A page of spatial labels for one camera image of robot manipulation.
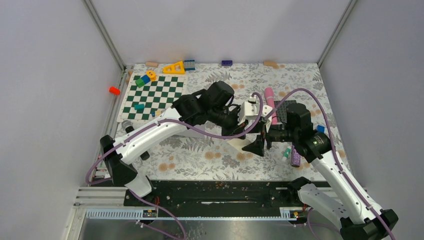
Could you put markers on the green white glue stick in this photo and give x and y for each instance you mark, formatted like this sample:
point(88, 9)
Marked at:
point(286, 154)

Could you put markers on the left wooden cylinder peg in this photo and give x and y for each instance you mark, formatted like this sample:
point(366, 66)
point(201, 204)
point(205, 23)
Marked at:
point(151, 64)

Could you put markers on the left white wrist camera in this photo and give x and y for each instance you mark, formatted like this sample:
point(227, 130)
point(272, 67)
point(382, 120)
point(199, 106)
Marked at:
point(250, 110)

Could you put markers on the dark grey lego baseplate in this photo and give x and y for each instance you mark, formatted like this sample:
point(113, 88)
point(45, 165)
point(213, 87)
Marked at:
point(281, 111)

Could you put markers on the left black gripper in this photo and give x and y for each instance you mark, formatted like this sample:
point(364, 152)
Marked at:
point(235, 129)

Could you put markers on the yellow triangle toy block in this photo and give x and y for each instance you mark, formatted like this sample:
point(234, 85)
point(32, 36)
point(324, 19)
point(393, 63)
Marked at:
point(174, 69)

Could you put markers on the green white chessboard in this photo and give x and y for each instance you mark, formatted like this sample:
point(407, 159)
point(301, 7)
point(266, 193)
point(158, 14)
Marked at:
point(156, 97)

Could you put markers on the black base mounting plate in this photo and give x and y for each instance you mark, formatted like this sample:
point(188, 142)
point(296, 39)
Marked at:
point(219, 199)

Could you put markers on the blue cube block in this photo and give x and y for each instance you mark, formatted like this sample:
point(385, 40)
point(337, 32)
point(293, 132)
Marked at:
point(145, 79)

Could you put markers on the wooden cylinder peg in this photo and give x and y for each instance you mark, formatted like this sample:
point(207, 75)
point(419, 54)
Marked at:
point(272, 64)
point(151, 64)

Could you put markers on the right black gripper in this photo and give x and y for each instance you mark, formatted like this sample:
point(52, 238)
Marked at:
point(256, 147)

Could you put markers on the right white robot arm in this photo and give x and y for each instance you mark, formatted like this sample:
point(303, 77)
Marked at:
point(356, 215)

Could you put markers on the colourful lego brick stack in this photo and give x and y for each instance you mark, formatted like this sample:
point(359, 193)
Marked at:
point(321, 128)

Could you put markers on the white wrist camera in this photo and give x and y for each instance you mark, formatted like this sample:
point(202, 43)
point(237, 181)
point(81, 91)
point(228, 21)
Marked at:
point(250, 110)
point(266, 120)

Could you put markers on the teal small block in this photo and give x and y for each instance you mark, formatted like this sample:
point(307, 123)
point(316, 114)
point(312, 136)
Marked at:
point(139, 107)

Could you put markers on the purple glitter microphone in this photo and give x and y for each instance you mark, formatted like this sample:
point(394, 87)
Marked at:
point(295, 159)

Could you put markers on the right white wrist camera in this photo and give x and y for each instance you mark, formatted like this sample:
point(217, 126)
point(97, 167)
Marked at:
point(266, 120)

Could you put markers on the right wooden cylinder peg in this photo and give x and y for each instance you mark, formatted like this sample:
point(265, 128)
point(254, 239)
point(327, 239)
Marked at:
point(272, 64)

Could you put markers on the floral patterned table mat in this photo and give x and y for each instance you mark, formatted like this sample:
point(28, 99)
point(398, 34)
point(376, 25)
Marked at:
point(189, 158)

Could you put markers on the orange ring toy block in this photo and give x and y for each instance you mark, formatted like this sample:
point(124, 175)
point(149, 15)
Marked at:
point(152, 75)

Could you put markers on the dark blue lego brick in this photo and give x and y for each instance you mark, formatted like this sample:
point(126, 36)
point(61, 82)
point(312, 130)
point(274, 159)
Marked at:
point(226, 62)

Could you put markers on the pink marker pen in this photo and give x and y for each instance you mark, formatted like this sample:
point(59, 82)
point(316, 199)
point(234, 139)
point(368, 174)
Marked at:
point(269, 97)

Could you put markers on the red cylinder block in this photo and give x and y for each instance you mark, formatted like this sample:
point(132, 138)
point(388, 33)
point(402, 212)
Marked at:
point(115, 91)

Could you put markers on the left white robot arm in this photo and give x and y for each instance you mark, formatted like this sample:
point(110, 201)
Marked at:
point(209, 112)

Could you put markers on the green cube block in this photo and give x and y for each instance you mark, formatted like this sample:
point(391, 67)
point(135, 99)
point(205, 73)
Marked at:
point(139, 82)

